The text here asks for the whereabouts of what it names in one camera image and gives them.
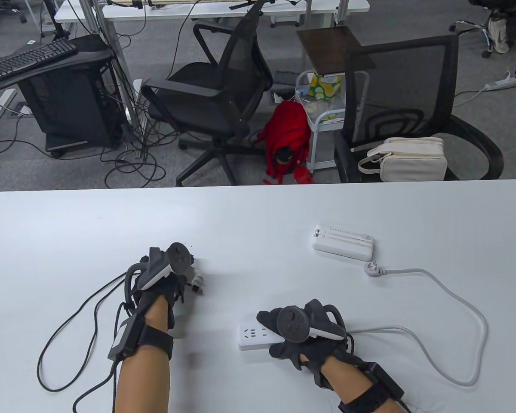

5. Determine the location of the person's left hand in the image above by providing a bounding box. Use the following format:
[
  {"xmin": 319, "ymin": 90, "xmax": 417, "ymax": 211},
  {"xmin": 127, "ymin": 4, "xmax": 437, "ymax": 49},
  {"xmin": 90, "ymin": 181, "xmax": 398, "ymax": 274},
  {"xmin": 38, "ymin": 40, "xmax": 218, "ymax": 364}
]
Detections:
[{"xmin": 127, "ymin": 253, "xmax": 198, "ymax": 311}]

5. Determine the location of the person's right hand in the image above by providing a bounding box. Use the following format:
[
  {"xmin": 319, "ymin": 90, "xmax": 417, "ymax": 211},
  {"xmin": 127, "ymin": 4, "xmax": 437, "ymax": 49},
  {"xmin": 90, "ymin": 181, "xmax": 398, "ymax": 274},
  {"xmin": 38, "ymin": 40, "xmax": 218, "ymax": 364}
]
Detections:
[{"xmin": 257, "ymin": 309, "xmax": 357, "ymax": 390}]

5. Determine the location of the black charging cable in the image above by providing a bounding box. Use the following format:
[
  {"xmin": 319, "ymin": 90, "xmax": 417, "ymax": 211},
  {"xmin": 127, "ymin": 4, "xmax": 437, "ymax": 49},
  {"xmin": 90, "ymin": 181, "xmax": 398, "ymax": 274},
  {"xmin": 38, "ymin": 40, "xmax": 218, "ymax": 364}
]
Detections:
[{"xmin": 37, "ymin": 269, "xmax": 207, "ymax": 392}]

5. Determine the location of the white battery pack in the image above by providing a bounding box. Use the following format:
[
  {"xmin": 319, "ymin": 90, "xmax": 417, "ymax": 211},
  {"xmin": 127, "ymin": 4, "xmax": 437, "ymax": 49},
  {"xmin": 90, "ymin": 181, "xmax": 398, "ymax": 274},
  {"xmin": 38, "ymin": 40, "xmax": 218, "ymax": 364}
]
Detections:
[{"xmin": 312, "ymin": 225, "xmax": 375, "ymax": 262}]

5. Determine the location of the person's right forearm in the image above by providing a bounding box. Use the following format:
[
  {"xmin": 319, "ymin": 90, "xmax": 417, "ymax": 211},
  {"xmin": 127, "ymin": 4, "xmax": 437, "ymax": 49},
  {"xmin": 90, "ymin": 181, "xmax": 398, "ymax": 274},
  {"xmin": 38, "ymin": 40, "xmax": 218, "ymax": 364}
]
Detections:
[{"xmin": 322, "ymin": 355, "xmax": 398, "ymax": 413}]

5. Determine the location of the person's left forearm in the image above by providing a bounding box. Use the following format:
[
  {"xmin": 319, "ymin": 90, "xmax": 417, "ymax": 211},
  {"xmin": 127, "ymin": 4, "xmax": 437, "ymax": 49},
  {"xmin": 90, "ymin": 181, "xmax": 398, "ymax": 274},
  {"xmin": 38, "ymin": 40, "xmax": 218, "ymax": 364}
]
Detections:
[{"xmin": 115, "ymin": 296, "xmax": 172, "ymax": 413}]

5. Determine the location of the green yellow tissue pack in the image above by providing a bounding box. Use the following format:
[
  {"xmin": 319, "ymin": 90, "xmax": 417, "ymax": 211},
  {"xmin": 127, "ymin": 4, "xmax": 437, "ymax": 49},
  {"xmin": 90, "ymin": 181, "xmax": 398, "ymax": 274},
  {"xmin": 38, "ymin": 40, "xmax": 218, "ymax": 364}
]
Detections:
[{"xmin": 308, "ymin": 73, "xmax": 344, "ymax": 99}]

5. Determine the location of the black and white controller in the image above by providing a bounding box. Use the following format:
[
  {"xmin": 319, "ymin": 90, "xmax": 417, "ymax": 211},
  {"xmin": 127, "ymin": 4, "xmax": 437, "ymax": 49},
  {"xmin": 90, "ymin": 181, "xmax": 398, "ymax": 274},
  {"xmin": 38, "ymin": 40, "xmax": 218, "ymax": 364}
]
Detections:
[
  {"xmin": 135, "ymin": 243, "xmax": 192, "ymax": 291},
  {"xmin": 277, "ymin": 300, "xmax": 347, "ymax": 343}
]

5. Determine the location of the black wrist sensor box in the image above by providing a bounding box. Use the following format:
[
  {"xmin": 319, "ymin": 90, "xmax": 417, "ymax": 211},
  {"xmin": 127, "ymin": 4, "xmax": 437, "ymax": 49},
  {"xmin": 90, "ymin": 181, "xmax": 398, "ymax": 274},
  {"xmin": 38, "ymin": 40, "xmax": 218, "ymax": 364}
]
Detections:
[
  {"xmin": 338, "ymin": 363, "xmax": 407, "ymax": 413},
  {"xmin": 107, "ymin": 321, "xmax": 175, "ymax": 363}
]

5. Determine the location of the black swivel office chair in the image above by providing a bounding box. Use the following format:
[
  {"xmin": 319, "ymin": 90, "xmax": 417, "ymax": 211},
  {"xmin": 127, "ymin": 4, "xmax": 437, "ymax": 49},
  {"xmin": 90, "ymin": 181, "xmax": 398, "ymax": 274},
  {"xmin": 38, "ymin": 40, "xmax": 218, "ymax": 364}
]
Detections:
[{"xmin": 140, "ymin": 0, "xmax": 276, "ymax": 186}]

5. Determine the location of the red backpack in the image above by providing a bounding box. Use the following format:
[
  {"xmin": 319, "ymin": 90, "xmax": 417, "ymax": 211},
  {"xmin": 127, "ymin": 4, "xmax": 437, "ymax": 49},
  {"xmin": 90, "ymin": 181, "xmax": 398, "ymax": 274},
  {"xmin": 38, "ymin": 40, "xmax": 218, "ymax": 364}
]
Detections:
[{"xmin": 256, "ymin": 101, "xmax": 315, "ymax": 185}]

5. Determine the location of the white trolley cart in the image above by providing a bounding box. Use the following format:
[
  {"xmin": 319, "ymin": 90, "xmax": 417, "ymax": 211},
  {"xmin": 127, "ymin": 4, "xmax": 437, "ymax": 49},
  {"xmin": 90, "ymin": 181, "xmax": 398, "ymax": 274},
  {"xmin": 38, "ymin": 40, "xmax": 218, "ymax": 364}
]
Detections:
[{"xmin": 295, "ymin": 71, "xmax": 349, "ymax": 173}]

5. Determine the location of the black computer tower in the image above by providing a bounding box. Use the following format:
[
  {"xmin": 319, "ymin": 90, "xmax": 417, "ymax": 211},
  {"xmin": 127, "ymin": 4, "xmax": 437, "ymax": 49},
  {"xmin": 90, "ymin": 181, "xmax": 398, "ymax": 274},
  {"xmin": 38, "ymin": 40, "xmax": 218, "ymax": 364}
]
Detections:
[{"xmin": 16, "ymin": 67, "xmax": 125, "ymax": 157}]

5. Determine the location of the cream handbag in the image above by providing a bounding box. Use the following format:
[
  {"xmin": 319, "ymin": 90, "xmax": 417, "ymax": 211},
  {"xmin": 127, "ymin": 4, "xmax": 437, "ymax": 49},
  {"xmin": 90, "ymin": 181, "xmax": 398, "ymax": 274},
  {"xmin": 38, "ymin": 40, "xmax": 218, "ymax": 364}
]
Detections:
[{"xmin": 358, "ymin": 137, "xmax": 448, "ymax": 183}]

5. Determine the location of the black keyboard stand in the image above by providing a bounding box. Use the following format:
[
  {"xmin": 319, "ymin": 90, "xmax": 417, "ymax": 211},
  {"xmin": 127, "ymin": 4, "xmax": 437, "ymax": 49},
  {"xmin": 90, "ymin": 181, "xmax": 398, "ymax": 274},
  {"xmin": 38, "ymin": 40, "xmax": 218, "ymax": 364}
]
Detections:
[{"xmin": 0, "ymin": 34, "xmax": 114, "ymax": 93}]

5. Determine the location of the white desk leg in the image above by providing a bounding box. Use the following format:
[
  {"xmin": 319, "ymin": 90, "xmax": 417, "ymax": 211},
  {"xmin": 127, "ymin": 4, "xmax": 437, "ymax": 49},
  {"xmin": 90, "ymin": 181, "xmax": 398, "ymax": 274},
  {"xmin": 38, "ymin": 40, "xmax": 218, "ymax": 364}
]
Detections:
[{"xmin": 0, "ymin": 88, "xmax": 18, "ymax": 157}]

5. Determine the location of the black keyboard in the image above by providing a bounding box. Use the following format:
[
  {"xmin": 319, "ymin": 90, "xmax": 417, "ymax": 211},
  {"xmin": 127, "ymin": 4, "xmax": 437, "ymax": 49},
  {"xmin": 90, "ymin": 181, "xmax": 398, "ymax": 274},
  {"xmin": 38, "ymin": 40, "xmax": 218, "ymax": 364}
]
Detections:
[{"xmin": 0, "ymin": 38, "xmax": 79, "ymax": 81}]

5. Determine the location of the white background desk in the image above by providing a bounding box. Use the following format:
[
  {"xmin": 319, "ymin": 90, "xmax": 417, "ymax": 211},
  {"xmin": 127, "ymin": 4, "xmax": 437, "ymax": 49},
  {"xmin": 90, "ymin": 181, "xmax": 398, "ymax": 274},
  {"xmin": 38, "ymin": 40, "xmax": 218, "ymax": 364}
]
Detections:
[{"xmin": 54, "ymin": 0, "xmax": 370, "ymax": 24}]

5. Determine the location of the black mesh armchair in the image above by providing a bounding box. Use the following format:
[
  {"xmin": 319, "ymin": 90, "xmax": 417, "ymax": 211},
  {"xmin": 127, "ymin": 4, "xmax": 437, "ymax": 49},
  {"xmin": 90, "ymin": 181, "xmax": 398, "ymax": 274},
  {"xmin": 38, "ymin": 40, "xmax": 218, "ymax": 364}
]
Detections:
[{"xmin": 333, "ymin": 34, "xmax": 504, "ymax": 183}]

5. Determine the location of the brown side table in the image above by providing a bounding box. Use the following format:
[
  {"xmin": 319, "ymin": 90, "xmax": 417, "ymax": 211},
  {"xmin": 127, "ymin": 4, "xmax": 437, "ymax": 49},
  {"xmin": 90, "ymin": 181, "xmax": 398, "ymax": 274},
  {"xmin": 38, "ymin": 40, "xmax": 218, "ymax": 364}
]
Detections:
[{"xmin": 297, "ymin": 26, "xmax": 377, "ymax": 78}]

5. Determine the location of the white floor power strip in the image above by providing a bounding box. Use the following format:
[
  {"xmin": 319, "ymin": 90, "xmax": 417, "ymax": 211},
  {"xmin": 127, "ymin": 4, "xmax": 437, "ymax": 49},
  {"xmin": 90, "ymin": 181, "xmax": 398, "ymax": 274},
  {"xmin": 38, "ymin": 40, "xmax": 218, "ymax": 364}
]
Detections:
[{"xmin": 484, "ymin": 73, "xmax": 516, "ymax": 91}]

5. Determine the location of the chrome base office chair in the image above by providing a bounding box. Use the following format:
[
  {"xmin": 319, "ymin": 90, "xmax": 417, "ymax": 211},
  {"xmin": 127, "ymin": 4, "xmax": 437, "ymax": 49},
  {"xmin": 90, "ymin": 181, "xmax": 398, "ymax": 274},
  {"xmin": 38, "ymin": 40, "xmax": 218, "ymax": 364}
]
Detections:
[{"xmin": 449, "ymin": 0, "xmax": 516, "ymax": 59}]

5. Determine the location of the white hanging bag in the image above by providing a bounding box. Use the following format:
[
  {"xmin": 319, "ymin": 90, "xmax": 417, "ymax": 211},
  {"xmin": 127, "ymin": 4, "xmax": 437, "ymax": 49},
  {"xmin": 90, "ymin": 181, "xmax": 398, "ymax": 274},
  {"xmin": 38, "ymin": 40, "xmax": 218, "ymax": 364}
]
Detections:
[{"xmin": 487, "ymin": 16, "xmax": 510, "ymax": 54}]

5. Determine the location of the bundle of black floor cables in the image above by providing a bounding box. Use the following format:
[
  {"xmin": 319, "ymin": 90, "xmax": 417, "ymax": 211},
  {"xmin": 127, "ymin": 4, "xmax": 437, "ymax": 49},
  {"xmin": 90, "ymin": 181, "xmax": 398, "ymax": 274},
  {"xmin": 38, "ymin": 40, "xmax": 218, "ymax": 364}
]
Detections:
[{"xmin": 101, "ymin": 116, "xmax": 181, "ymax": 190}]

